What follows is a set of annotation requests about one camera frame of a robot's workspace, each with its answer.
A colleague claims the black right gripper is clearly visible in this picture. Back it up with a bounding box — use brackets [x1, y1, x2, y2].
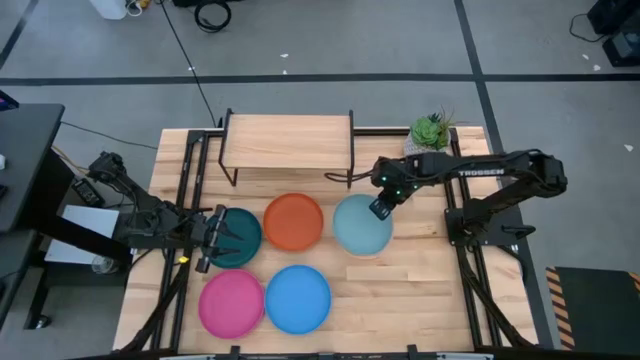
[368, 173, 420, 222]

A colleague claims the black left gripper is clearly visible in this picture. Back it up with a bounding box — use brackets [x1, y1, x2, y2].
[191, 203, 248, 274]

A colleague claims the dark teal plate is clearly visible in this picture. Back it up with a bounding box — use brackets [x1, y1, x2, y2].
[205, 206, 264, 270]

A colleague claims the light teal plate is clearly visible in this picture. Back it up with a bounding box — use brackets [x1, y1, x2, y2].
[331, 193, 395, 257]

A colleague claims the pink plate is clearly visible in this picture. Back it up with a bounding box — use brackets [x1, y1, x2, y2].
[197, 268, 266, 341]

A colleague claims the orange plate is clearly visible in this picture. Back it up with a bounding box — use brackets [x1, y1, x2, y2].
[262, 192, 326, 253]

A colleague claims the blue plate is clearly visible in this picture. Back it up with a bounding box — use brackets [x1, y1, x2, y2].
[264, 264, 333, 336]

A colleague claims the succulent in patterned white pot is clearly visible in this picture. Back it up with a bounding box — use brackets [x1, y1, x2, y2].
[402, 106, 457, 158]

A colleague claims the clear glass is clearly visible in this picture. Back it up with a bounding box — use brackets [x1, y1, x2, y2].
[90, 254, 122, 276]

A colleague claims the white board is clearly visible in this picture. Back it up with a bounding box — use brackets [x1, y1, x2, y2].
[43, 203, 122, 266]

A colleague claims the black power adapter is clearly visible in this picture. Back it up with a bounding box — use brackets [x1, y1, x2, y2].
[70, 177, 107, 209]

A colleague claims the black desk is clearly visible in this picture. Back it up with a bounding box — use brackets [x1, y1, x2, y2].
[0, 102, 134, 332]

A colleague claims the black mat with hazard stripes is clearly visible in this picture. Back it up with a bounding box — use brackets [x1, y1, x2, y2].
[544, 265, 640, 352]

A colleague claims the white container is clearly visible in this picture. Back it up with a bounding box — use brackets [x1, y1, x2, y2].
[88, 0, 129, 21]

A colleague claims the black equipment case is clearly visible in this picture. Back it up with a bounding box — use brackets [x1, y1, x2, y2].
[586, 0, 640, 69]

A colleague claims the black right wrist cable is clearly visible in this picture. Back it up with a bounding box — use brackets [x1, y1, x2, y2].
[323, 168, 375, 185]

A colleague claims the black aluminium rig frame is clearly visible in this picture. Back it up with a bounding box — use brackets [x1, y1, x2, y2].
[117, 126, 539, 360]

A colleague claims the wooden shelf with black frame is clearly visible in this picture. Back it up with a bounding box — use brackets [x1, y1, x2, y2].
[217, 107, 357, 191]

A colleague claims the black floor cable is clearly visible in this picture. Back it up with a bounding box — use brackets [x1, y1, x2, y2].
[158, 0, 222, 129]

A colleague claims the coiled black cable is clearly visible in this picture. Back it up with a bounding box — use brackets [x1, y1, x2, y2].
[193, 0, 233, 35]

